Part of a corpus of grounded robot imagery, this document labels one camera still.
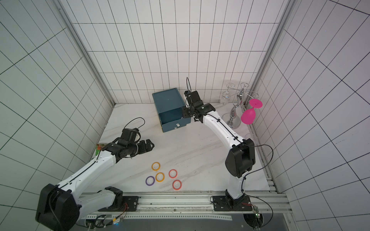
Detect clear glass on table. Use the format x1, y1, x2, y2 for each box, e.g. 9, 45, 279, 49
244, 133, 256, 143

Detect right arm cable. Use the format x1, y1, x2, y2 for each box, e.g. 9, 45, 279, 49
241, 143, 274, 229

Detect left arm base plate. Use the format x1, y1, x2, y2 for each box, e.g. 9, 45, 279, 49
98, 196, 139, 213

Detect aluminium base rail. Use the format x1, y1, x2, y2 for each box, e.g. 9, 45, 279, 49
81, 191, 292, 220

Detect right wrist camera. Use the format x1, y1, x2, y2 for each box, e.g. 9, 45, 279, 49
184, 90, 203, 107

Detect green snack bag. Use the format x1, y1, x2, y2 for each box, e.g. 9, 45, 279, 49
95, 144, 102, 155

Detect pink plastic goblet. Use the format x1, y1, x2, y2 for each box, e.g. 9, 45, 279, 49
241, 99, 263, 125

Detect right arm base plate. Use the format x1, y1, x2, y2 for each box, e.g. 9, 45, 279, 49
210, 196, 253, 212

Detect teal drawer cabinet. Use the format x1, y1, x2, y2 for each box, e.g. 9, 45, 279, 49
152, 88, 191, 132

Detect clear hanging wine glass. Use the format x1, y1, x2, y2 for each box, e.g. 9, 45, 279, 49
220, 81, 235, 105

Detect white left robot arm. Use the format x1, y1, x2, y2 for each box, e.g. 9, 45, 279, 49
35, 138, 155, 231

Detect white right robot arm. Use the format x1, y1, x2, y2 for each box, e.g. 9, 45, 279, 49
182, 104, 256, 200

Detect chrome glass holder stand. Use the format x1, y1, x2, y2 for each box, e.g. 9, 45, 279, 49
222, 82, 259, 129

